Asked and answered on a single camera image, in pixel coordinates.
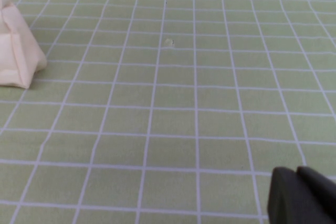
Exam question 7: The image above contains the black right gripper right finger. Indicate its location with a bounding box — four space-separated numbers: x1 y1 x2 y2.
296 165 336 224

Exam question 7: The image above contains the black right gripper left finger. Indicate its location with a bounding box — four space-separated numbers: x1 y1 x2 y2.
267 166 322 224

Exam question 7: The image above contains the cream fabric pencil case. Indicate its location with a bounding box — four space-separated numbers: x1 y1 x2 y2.
0 0 48 90

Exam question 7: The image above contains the green white-grid tablecloth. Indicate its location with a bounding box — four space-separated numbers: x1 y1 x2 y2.
0 0 336 224

